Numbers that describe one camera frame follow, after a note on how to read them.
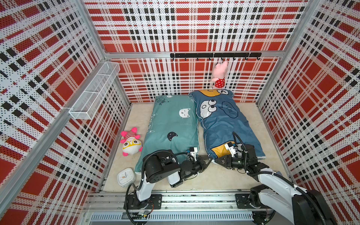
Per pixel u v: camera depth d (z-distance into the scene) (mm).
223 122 904
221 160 783
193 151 804
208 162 787
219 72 926
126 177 802
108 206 745
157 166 513
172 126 965
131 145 879
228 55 904
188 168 663
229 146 788
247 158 664
